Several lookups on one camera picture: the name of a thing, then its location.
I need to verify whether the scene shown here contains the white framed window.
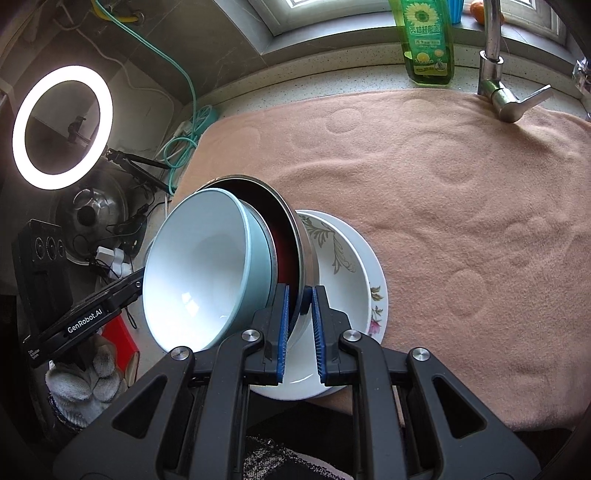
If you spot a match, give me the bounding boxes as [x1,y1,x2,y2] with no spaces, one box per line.
[249,0,568,65]

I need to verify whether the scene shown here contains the white charger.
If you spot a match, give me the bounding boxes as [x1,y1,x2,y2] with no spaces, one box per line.
[95,247,132,278]

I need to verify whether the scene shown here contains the light blue flowered plate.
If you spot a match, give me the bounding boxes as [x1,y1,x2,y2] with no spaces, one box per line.
[295,209,389,402]

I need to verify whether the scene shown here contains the orange fruit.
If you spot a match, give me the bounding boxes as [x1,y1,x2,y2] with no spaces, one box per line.
[470,0,506,25]

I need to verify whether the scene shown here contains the black white tweed clothing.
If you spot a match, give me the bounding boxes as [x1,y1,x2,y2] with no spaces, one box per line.
[242,434,356,480]

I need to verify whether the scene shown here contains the green dish soap bottle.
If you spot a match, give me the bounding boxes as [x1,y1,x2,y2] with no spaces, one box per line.
[388,0,458,86]

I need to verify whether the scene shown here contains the teal hose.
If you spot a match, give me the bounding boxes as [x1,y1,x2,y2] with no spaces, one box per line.
[92,0,218,195]

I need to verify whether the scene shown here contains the person's left hand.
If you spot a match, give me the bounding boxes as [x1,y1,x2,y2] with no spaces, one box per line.
[45,342,134,416]

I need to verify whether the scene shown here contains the yellow hose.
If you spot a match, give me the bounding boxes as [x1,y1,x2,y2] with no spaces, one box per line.
[92,0,139,24]

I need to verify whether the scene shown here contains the black tripod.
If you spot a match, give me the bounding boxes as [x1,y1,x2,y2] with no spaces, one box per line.
[105,148,174,195]

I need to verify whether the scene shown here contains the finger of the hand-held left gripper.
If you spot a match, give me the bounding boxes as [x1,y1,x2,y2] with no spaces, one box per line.
[23,270,145,357]

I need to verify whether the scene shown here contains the glass pot lid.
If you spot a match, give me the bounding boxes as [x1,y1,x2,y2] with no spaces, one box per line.
[55,178,130,266]

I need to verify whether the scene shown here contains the pink towel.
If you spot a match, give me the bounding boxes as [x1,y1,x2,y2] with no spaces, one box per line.
[173,88,591,430]

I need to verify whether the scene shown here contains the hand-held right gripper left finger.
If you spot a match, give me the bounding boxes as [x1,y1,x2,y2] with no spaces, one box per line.
[53,284,291,480]

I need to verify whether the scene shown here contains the chrome faucet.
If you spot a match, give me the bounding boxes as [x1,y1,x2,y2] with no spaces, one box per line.
[477,0,554,123]

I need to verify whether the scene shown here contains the red flat object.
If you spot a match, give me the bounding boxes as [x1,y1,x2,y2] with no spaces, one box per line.
[99,314,139,365]

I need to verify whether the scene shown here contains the red steel bowl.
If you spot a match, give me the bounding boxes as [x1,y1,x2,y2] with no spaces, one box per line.
[210,180,303,319]

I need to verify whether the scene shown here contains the small light blue bowl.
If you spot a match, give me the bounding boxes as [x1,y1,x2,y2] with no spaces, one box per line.
[142,188,278,350]

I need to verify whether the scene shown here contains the white ring light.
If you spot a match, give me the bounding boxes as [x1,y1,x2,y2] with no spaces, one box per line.
[12,65,115,190]

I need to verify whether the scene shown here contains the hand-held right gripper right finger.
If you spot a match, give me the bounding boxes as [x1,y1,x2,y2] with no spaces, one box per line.
[311,285,541,480]

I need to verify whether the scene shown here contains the white plate gold leaves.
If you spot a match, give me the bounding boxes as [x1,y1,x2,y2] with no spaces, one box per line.
[252,211,372,400]

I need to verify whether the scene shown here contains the large steel bowl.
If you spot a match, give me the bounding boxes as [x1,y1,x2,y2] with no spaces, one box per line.
[196,174,321,342]

